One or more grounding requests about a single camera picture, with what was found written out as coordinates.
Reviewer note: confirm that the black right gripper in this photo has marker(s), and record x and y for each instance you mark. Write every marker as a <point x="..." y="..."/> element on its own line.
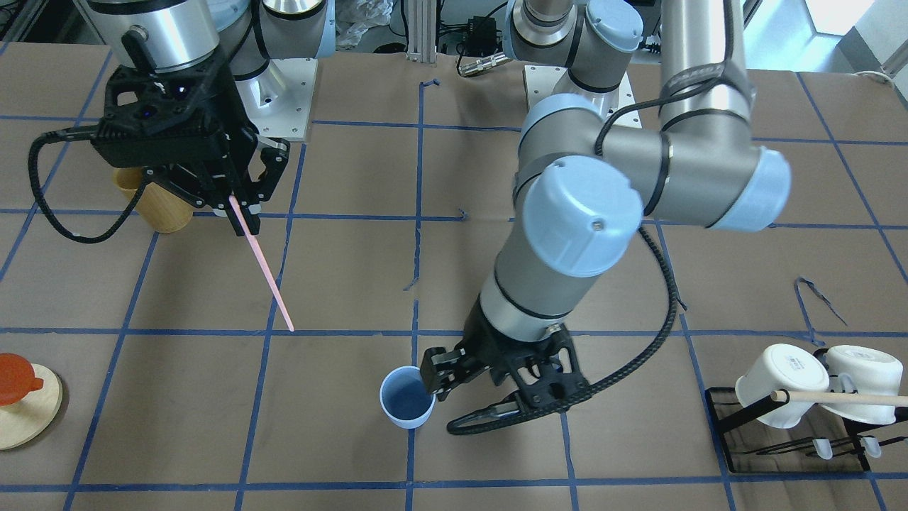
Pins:
<point x="228" y="106"/>

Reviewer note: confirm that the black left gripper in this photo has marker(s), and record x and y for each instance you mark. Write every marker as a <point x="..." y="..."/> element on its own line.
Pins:
<point x="489" y="349"/>

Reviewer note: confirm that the pink chopstick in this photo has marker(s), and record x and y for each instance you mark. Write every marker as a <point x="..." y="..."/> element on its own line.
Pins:
<point x="262" y="262"/>

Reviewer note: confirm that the light blue plastic cup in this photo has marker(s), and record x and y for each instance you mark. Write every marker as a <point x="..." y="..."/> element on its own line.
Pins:
<point x="404" y="398"/>

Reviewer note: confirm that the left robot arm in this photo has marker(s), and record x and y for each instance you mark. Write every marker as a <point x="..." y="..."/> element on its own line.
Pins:
<point x="587" y="179"/>

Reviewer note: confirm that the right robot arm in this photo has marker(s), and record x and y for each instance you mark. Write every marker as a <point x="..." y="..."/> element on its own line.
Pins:
<point x="167" y="36"/>

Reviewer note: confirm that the bamboo cylinder holder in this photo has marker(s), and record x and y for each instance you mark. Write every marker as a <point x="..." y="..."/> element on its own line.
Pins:
<point x="164" y="211"/>

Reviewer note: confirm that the white mug near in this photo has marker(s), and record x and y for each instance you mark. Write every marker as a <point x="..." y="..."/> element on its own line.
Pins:
<point x="781" y="367"/>

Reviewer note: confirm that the white mug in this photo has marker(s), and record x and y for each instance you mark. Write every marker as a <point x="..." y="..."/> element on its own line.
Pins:
<point x="869" y="371"/>
<point x="781" y="367"/>

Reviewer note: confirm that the orange mug on stand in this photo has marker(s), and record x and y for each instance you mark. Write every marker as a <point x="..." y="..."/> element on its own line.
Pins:
<point x="18" y="378"/>

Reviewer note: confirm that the white mug far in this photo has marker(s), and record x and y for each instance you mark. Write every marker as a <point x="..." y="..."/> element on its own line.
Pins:
<point x="869" y="371"/>

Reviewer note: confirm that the wooden mug tree stand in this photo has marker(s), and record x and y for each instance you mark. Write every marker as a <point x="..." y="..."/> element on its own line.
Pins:
<point x="24" y="420"/>

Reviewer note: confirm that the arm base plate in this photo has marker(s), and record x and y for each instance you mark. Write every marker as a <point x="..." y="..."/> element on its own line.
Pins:
<point x="543" y="82"/>
<point x="279" y="99"/>

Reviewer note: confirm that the aluminium frame post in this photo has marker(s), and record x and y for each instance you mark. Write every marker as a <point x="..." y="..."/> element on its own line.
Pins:
<point x="421" y="30"/>

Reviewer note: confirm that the black wire mug rack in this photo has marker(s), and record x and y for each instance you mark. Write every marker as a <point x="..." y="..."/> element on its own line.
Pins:
<point x="771" y="437"/>

